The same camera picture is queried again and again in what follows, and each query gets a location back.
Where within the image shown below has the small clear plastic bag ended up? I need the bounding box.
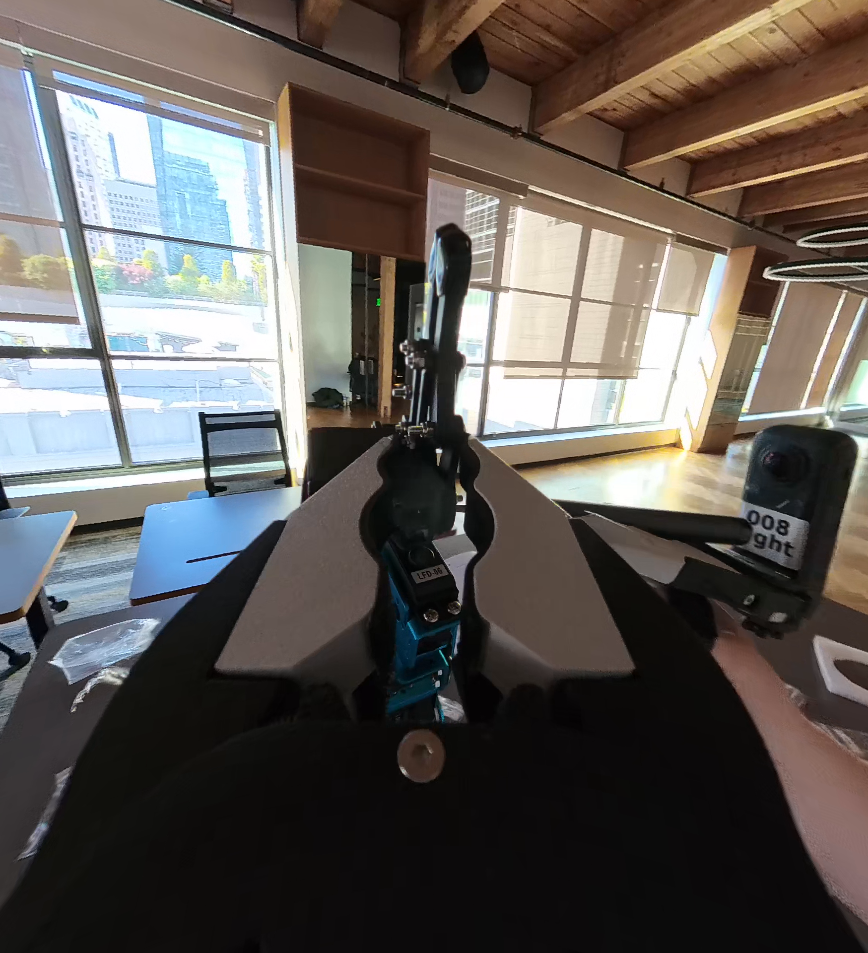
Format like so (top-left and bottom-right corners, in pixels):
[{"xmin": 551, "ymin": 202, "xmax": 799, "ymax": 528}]
[{"xmin": 17, "ymin": 767, "xmax": 73, "ymax": 861}]

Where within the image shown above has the crumpled clear plastic wrap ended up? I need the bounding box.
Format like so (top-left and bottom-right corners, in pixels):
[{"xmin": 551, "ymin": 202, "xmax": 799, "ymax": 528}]
[{"xmin": 47, "ymin": 618, "xmax": 161, "ymax": 686}]

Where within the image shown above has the dark desk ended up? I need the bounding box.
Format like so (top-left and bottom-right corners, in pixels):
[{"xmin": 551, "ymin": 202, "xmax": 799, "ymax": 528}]
[{"xmin": 0, "ymin": 592, "xmax": 868, "ymax": 953}]

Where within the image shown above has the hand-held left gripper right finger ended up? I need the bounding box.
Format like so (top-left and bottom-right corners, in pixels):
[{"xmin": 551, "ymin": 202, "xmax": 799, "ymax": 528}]
[{"xmin": 452, "ymin": 438, "xmax": 636, "ymax": 719}]

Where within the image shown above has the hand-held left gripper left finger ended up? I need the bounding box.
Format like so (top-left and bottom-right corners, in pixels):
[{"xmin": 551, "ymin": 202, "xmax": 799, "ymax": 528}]
[{"xmin": 214, "ymin": 438, "xmax": 401, "ymax": 719}]

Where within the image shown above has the wooden corner pillar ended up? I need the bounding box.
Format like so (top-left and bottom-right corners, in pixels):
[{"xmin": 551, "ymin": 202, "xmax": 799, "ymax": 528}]
[{"xmin": 690, "ymin": 246, "xmax": 781, "ymax": 455}]

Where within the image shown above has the dark ceiling fixture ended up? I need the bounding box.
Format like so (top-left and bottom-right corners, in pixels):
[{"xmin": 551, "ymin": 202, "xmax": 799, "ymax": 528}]
[{"xmin": 450, "ymin": 33, "xmax": 491, "ymax": 95}]

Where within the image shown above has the white square foam with hole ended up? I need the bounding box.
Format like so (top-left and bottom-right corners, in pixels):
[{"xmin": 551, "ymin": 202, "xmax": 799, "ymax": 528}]
[{"xmin": 813, "ymin": 636, "xmax": 868, "ymax": 722}]

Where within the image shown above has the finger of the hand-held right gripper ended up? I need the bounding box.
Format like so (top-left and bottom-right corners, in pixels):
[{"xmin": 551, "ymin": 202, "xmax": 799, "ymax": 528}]
[{"xmin": 571, "ymin": 514, "xmax": 733, "ymax": 589}]

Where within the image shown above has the blue and black toy robot arm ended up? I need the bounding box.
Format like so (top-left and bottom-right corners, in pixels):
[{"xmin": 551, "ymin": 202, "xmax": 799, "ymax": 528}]
[{"xmin": 378, "ymin": 223, "xmax": 475, "ymax": 723}]

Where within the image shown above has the crumpled clear plastic bag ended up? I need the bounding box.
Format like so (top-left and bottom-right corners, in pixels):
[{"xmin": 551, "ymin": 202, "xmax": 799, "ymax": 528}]
[{"xmin": 69, "ymin": 666, "xmax": 133, "ymax": 714}]

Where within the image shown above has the grey desk with slot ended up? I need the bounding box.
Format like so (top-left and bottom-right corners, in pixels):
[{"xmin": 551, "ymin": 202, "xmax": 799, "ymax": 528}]
[
  {"xmin": 0, "ymin": 510, "xmax": 77, "ymax": 635},
  {"xmin": 130, "ymin": 487, "xmax": 304, "ymax": 606}
]

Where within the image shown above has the beige roller window blind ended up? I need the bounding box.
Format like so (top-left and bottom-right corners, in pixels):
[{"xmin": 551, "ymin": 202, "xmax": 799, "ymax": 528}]
[
  {"xmin": 0, "ymin": 45, "xmax": 83, "ymax": 326},
  {"xmin": 428, "ymin": 175, "xmax": 674, "ymax": 382},
  {"xmin": 657, "ymin": 242, "xmax": 719, "ymax": 317}
]

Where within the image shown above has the ring pendant light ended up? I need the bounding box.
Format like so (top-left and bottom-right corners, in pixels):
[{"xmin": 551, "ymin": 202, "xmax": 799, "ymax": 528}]
[
  {"xmin": 763, "ymin": 255, "xmax": 868, "ymax": 282},
  {"xmin": 796, "ymin": 223, "xmax": 868, "ymax": 248}
]

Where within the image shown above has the person's right forearm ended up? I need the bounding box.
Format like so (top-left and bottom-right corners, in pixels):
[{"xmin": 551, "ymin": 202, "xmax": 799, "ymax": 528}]
[{"xmin": 711, "ymin": 607, "xmax": 868, "ymax": 953}]

